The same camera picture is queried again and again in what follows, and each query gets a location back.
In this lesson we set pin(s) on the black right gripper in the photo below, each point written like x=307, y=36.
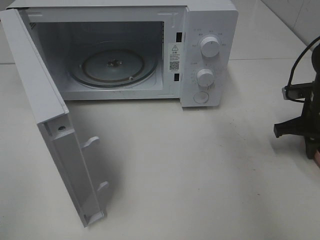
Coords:
x=311, y=119

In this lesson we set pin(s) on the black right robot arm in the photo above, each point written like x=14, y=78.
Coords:
x=315, y=59

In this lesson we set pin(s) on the round white door button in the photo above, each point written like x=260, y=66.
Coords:
x=201, y=97

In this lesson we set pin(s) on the upper white microwave knob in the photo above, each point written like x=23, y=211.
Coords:
x=210, y=46

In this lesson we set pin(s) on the white microwave knob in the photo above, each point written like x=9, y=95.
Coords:
x=210, y=46
x=205, y=77

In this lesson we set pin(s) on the lower white microwave knob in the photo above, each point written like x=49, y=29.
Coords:
x=205, y=77

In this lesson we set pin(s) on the white microwave door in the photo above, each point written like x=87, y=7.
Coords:
x=52, y=115

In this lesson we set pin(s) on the white microwave oven body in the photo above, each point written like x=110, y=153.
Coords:
x=65, y=25

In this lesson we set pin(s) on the glass microwave turntable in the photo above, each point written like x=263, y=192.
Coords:
x=114, y=64

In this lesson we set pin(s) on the white warning label sticker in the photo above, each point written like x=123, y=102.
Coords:
x=174, y=56

